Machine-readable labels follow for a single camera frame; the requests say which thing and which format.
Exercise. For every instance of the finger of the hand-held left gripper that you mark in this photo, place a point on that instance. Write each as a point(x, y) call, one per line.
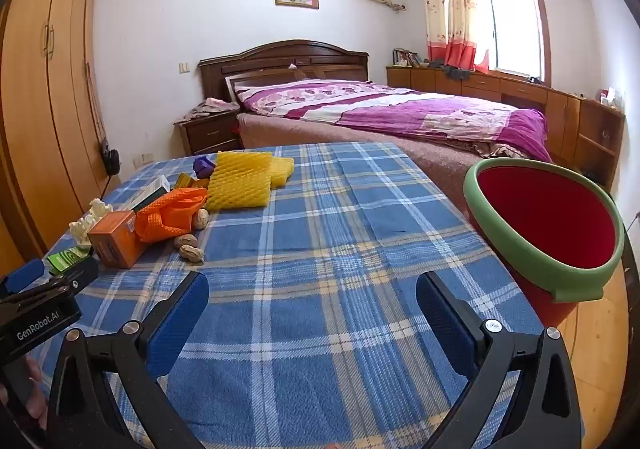
point(80, 274)
point(22, 274)

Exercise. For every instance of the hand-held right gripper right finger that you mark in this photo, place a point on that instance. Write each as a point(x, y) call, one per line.
point(445, 326)

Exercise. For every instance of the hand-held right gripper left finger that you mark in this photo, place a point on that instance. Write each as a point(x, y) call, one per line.
point(175, 329)

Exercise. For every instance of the green packet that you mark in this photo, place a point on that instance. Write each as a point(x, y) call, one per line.
point(65, 259)

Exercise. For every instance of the orange cardboard box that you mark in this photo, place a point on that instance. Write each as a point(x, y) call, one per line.
point(112, 241)

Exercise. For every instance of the orange foam net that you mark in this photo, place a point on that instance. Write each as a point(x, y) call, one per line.
point(167, 219)

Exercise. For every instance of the red bucket with green rim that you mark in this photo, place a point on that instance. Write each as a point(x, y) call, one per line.
point(545, 214)

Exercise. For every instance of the large yellow foam net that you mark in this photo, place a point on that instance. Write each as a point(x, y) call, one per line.
point(237, 184)

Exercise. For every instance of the purple plastic bag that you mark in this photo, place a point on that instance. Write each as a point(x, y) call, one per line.
point(204, 166)

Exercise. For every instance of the person's left hand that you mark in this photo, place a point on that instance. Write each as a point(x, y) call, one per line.
point(37, 394)

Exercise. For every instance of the white foam piece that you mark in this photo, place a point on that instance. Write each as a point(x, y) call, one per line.
point(82, 229)

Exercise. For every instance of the walnut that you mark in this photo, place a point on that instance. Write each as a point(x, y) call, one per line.
point(186, 241)
point(201, 219)

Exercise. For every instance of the green white cardboard box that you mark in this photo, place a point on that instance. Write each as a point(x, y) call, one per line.
point(150, 191)

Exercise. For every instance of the black power strip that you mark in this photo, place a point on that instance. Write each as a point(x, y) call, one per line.
point(111, 159)

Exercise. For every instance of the yellow green small box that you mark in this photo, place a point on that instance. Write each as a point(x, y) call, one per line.
point(184, 180)

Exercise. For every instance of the blue plaid tablecloth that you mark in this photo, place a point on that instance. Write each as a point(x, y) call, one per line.
point(310, 254)

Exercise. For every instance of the light wooden wardrobe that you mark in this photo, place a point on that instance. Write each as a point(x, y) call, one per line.
point(45, 104)

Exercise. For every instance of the small yellow foam net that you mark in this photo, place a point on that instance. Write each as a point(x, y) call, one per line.
point(281, 171)

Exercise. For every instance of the dark wooden nightstand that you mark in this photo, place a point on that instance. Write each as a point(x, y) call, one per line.
point(210, 134)

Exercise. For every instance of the crumpled pink cloth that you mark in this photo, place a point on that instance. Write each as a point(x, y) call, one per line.
point(212, 106)

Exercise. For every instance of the purple floral quilt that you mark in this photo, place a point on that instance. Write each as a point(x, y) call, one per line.
point(400, 114)

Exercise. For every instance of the pillow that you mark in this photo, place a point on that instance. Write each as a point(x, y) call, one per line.
point(231, 86)

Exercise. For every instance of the long wooden cabinet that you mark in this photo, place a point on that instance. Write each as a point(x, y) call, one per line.
point(500, 86)

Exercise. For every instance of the wooden corner shelf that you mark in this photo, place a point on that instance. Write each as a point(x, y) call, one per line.
point(595, 129)

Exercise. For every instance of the dark clothes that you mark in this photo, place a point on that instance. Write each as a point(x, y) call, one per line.
point(452, 71)

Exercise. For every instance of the pink white container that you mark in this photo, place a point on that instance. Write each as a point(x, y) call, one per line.
point(609, 96)

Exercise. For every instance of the dark wooden bed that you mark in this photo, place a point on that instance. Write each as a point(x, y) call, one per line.
point(280, 56)

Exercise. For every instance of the window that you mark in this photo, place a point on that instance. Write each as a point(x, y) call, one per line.
point(512, 24)

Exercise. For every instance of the floral cream red curtain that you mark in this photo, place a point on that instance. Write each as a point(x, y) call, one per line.
point(450, 14)

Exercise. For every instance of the white wall socket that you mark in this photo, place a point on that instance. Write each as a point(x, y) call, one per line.
point(142, 159)

